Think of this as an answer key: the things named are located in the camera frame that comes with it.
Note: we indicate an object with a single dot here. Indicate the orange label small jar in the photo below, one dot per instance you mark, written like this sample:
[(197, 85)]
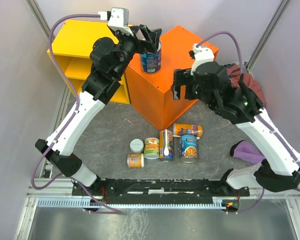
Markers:
[(135, 160)]

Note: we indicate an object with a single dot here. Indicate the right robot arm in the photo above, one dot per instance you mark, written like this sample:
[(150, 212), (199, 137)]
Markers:
[(279, 169)]

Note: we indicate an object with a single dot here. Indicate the blue Progresso soup can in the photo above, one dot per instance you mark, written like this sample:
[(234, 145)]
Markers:
[(188, 152)]

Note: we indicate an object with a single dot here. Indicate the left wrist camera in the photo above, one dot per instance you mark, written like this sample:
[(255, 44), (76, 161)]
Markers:
[(117, 19)]

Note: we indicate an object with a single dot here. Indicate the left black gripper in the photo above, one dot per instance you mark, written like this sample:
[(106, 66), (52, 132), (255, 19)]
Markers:
[(151, 36)]

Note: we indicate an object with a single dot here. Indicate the purple cloth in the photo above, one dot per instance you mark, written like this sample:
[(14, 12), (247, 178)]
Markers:
[(247, 152)]

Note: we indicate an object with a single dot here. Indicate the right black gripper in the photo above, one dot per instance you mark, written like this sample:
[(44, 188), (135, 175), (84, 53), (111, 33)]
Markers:
[(182, 77)]

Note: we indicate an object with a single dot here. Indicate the orange wooden box cabinet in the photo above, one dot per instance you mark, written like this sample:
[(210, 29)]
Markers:
[(151, 94)]

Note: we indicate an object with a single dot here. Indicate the green label noodle cup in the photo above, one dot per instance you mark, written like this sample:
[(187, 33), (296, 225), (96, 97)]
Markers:
[(151, 148)]

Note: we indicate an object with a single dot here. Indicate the white lid small jar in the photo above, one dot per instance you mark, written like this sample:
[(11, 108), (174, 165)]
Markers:
[(137, 145)]

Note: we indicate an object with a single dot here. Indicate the red pink cloth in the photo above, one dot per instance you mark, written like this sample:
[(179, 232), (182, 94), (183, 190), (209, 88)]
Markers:
[(233, 72)]

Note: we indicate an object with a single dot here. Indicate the dark blue soup can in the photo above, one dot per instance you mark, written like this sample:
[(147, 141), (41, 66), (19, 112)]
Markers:
[(151, 62)]

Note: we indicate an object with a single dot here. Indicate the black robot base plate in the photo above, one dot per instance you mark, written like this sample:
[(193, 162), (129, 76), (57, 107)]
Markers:
[(164, 191)]

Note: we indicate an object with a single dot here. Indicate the yellow lying soup can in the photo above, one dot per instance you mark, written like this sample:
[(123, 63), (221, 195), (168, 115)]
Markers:
[(182, 129)]

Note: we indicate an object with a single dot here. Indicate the yellow blue upright can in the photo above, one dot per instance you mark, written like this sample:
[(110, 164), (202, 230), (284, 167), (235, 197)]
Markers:
[(162, 146)]

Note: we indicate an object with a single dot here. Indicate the white plastic spoon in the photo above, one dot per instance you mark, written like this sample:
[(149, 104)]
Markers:
[(166, 146)]

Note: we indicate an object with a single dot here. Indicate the yellow open shelf cabinet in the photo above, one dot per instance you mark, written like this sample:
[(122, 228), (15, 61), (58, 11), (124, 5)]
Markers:
[(72, 47)]

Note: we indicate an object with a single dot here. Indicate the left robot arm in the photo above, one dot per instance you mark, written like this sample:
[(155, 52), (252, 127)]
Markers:
[(109, 62)]

